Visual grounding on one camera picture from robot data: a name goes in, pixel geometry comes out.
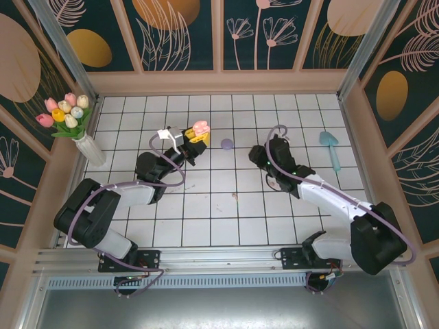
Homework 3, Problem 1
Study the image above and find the teal garden trowel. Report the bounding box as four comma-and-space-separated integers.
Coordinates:
318, 131, 342, 173

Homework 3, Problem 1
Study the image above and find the white ribbed vase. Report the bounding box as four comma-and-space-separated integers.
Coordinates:
74, 133, 108, 169

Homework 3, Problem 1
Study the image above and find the artificial tulip bouquet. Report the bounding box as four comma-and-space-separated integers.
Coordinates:
35, 92, 94, 142

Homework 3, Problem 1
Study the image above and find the grey metal sheet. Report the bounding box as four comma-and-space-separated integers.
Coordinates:
19, 287, 425, 329

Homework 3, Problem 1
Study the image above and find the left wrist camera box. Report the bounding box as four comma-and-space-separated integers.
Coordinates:
156, 125, 187, 154

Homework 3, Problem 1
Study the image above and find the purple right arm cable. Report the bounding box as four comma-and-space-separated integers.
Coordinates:
264, 123, 420, 296

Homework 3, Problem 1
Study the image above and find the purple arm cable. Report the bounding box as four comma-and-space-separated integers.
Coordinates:
67, 132, 187, 300
264, 123, 420, 296

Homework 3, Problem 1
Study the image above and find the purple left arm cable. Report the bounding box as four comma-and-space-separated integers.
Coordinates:
67, 132, 187, 300

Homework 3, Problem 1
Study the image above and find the wall panel with orange disc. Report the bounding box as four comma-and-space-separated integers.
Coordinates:
122, 0, 220, 73

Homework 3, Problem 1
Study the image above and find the wall panel with pink flowers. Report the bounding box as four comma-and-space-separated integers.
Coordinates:
0, 118, 49, 248
222, 0, 317, 73

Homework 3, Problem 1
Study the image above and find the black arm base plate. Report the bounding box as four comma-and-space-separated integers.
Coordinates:
98, 249, 162, 273
280, 247, 344, 273

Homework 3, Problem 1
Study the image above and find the wall panel with pink disc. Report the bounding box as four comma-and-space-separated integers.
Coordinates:
0, 0, 78, 154
300, 0, 375, 71

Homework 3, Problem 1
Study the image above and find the aluminium mounting rail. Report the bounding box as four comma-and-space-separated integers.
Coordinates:
32, 247, 407, 277

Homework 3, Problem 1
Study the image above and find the wall panel with orange oval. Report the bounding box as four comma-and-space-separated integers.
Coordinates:
361, 37, 439, 150
51, 0, 139, 73

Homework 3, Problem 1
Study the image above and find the slotted grey cable duct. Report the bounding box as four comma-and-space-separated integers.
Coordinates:
44, 275, 310, 292

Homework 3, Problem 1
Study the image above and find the wall panel with pink leaves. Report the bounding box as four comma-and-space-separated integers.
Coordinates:
390, 119, 439, 246

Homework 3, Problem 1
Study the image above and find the aluminium corner post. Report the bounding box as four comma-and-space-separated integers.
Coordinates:
27, 0, 102, 101
337, 0, 403, 101

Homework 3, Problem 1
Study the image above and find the wall panel with pink feather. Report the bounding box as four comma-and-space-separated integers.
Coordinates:
358, 0, 439, 82

